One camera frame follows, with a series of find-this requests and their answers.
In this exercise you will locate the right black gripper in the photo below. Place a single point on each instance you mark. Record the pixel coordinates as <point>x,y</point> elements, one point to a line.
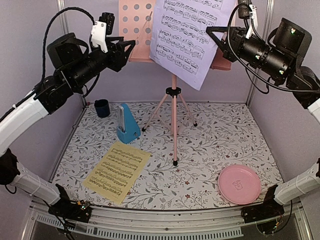
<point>229,52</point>

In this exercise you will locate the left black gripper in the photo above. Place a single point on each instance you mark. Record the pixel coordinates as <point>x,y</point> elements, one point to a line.
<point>118,57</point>

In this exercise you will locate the pink music stand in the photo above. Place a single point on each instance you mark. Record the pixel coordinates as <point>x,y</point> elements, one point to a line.
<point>135,22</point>

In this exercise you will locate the purple sheet music paper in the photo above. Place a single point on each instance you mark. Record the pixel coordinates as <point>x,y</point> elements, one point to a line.
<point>179,42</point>

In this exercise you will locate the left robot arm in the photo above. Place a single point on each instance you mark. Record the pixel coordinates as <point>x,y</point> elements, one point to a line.
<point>75,63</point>

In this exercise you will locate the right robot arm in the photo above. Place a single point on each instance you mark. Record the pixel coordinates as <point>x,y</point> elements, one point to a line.
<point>291,40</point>

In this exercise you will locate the dark blue cup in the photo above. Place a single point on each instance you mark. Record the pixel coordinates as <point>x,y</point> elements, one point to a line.
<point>102,108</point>

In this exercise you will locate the blue metronome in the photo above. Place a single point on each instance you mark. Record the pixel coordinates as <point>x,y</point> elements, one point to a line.
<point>128,129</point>

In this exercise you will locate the yellow sheet music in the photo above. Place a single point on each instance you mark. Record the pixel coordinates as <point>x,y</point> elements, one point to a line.
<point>117,171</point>

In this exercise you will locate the pink plate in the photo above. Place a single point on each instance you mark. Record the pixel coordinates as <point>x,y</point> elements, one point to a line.
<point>239,184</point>

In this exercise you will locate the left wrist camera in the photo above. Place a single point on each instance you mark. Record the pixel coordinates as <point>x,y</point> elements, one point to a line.
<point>100,30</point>

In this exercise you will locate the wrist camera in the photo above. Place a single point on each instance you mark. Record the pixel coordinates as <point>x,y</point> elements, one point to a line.
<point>100,30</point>
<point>248,13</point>

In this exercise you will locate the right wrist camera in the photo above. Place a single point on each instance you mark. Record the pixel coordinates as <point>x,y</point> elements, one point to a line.
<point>248,13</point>

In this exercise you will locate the left aluminium frame post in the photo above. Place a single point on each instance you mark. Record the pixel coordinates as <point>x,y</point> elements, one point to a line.
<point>65,30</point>

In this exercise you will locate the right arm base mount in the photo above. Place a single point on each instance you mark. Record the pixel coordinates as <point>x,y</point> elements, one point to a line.
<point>267,209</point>

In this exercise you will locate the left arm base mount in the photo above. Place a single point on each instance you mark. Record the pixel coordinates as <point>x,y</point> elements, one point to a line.
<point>79,211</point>

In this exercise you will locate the front aluminium rail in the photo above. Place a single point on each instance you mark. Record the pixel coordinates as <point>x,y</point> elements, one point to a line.
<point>113,223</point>

